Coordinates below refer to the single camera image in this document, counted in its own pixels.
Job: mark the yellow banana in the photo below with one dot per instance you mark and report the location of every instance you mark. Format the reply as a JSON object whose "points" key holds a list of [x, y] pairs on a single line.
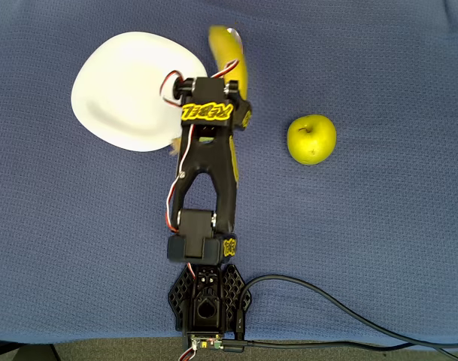
{"points": [[228, 49]]}

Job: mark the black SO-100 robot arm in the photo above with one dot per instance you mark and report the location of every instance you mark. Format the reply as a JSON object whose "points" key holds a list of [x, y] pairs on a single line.
{"points": [[206, 176]]}

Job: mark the white rounded plate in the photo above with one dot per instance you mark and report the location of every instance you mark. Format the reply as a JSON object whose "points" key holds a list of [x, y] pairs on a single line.
{"points": [[127, 90]]}

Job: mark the green apple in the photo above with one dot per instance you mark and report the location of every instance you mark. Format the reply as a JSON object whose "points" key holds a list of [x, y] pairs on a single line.
{"points": [[311, 139]]}

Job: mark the blue textured table cloth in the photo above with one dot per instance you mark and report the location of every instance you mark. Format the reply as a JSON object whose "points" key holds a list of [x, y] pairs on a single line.
{"points": [[82, 225]]}

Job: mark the small controller circuit board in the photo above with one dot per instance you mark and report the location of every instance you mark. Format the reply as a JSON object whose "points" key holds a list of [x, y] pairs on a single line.
{"points": [[206, 343]]}

